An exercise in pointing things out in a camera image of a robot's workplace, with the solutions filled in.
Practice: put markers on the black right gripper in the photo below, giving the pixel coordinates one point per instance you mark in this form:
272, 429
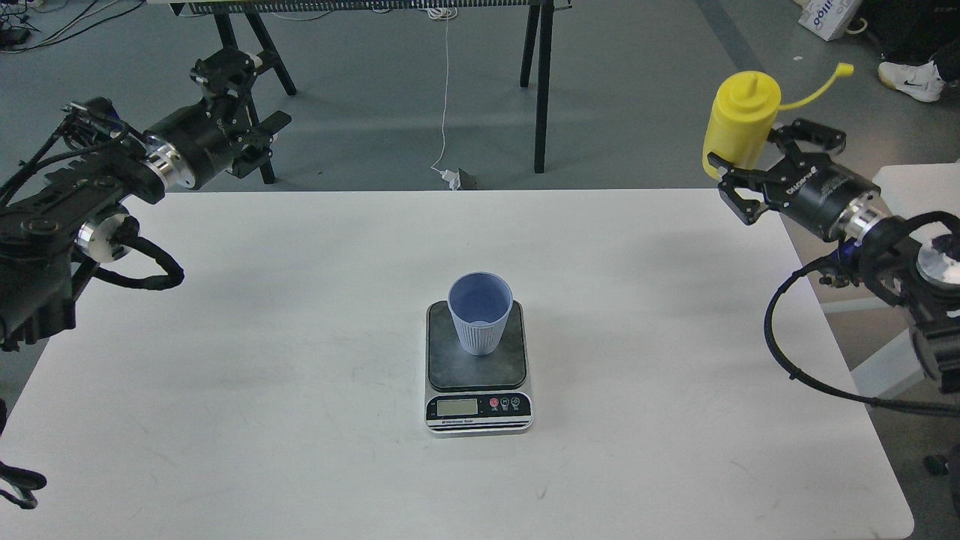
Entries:
821, 199

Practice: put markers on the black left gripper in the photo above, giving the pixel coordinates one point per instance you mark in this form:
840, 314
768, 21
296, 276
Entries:
220, 134

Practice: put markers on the yellow squeeze bottle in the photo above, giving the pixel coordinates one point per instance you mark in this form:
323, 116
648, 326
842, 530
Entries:
744, 110

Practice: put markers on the blue ribbed plastic cup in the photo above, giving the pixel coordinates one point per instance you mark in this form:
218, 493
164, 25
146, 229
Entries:
480, 304

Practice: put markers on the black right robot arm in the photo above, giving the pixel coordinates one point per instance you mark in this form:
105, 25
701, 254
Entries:
909, 263

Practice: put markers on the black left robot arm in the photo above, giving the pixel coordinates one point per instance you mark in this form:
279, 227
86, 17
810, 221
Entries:
63, 221

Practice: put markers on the digital kitchen scale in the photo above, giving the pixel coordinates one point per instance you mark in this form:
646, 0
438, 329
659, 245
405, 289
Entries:
476, 396

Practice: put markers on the white cardboard box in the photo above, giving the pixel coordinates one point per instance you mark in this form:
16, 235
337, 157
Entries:
831, 20

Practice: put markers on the white sneaker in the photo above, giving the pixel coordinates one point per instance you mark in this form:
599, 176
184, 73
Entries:
921, 82

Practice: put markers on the white power adapter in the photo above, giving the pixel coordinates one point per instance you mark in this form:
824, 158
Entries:
459, 180

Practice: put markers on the black trestle table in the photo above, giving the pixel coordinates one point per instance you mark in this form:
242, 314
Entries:
423, 58

